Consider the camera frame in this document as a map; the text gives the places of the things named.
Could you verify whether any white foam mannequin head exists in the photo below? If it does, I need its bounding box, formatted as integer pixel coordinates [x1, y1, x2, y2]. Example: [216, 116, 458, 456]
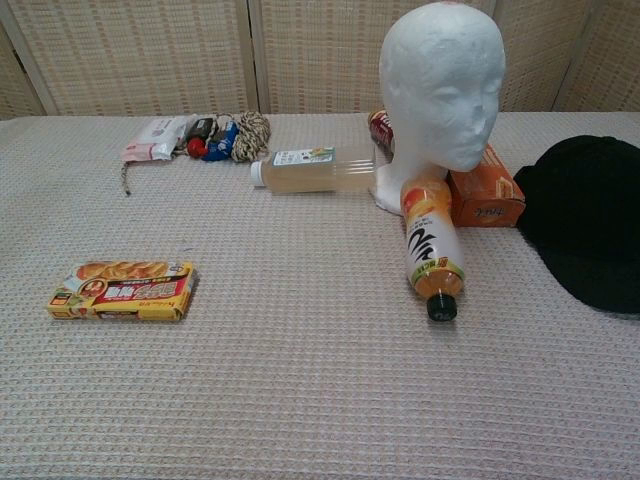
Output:
[370, 0, 507, 217]

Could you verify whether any clear tea bottle white cap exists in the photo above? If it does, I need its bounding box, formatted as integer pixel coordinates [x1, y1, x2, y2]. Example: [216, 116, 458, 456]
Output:
[249, 146, 377, 194]

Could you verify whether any orange juice bottle black cap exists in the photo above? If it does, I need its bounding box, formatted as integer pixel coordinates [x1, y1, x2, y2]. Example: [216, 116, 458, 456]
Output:
[400, 170, 468, 322]

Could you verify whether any beige woven tablecloth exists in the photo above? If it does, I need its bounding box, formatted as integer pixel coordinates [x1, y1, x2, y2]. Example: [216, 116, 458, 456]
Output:
[0, 111, 640, 480]

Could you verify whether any red drink can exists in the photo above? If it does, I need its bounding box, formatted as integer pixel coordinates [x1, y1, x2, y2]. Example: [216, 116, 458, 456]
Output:
[368, 109, 396, 164]

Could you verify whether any blue snack packet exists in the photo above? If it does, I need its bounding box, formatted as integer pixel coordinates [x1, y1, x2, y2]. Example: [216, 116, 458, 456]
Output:
[201, 121, 240, 162]

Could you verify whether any black small pouch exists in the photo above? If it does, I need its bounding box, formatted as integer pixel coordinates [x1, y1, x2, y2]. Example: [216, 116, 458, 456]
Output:
[184, 116, 216, 141]

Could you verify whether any orange cardboard box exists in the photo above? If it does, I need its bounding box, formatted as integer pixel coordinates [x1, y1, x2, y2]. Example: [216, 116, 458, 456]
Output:
[445, 142, 527, 229]

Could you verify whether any pink white wipes pack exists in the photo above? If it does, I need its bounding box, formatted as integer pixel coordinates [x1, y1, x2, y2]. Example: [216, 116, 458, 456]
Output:
[121, 114, 199, 163]

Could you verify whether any yellow curry box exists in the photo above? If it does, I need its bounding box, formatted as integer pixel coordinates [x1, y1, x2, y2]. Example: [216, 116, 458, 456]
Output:
[47, 259, 197, 323]

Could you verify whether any woven folding screen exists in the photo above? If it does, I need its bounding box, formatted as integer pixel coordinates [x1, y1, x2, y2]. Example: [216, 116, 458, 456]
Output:
[0, 0, 640, 122]

